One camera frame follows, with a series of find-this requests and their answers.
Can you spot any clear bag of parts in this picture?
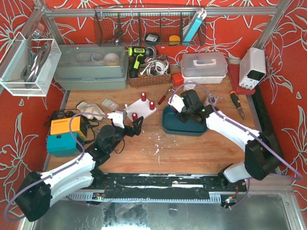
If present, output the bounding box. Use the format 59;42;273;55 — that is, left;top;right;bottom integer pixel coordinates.
202;93;220;112

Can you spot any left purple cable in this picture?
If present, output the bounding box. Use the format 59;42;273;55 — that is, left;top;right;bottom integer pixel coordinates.
4;112;113;221

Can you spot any clear white handled case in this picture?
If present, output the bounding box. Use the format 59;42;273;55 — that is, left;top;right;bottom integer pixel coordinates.
180;52;228;84

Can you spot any red handled ratchet wrench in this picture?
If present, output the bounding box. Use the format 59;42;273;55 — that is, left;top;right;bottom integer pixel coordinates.
158;87;175;105

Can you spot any white work glove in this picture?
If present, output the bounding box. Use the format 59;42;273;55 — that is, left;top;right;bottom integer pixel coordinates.
76;101;105;121

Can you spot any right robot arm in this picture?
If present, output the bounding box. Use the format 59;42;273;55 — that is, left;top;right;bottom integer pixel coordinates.
168;90;283;189

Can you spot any black wire basket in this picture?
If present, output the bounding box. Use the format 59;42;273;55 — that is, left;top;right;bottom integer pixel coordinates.
94;4;206;46

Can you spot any white power adapter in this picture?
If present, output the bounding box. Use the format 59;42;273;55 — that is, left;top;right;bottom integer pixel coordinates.
183;80;196;91

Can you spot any grey coiled cable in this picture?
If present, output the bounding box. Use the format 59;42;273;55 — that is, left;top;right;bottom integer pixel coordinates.
21;42;52;88

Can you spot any white coiled cable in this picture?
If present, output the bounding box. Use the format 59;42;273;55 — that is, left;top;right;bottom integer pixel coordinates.
140;59;170;77

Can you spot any white power supply unit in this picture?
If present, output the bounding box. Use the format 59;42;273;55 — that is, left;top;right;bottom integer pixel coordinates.
238;47;266;90

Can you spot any teal electronic box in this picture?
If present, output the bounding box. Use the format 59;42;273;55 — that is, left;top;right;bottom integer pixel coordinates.
47;133;82;158

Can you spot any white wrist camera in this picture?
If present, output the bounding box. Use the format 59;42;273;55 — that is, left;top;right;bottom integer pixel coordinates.
168;94;185;113
107;110;127;128

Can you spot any green yellow power drill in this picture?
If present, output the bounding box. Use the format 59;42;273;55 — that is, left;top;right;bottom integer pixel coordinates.
128;46;154;78

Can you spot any white peg board base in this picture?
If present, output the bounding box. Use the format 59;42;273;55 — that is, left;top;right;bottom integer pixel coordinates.
124;98;157;121

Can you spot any clear acrylic hanging box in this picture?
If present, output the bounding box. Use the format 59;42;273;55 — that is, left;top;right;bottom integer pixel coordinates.
0;33;61;97

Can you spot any aluminium frame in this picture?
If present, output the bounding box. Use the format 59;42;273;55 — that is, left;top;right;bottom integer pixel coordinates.
0;0;307;230

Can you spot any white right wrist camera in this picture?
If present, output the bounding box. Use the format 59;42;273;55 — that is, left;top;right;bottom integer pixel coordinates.
168;94;185;113

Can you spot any black side rail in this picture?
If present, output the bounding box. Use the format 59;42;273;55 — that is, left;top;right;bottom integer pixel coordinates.
251;86;284;159

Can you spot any teal plastic tray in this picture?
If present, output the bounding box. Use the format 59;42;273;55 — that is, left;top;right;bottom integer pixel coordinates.
162;106;208;137

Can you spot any orange black screwdriver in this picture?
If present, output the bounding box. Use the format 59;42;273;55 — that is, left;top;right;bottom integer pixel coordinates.
230;91;245;120

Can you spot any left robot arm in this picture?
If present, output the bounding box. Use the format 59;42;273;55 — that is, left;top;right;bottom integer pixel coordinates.
15;116;144;222

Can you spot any blue white tool set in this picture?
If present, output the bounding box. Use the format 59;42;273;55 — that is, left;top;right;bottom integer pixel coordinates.
182;8;207;46

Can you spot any orange electronic box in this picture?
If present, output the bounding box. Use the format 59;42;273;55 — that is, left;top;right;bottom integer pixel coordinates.
50;116;87;138

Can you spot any yellow tape measure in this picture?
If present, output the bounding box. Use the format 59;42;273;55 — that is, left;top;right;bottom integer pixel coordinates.
169;35;181;46

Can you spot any woven brown basket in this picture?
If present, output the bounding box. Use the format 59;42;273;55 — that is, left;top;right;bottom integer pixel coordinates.
127;67;171;87

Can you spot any red mat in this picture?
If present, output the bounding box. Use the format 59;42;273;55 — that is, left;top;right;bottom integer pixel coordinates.
228;64;256;95

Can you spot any large red spring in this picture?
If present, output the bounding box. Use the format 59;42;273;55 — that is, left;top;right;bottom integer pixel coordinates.
149;101;155;110
132;113;138;121
141;92;147;102

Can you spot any small red box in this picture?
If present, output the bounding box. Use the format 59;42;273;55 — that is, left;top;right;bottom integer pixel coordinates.
171;73;184;88

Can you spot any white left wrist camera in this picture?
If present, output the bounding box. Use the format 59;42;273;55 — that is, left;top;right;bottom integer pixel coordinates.
107;110;127;128

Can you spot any grey plastic storage box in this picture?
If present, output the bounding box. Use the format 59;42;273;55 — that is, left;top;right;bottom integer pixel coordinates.
54;44;129;91

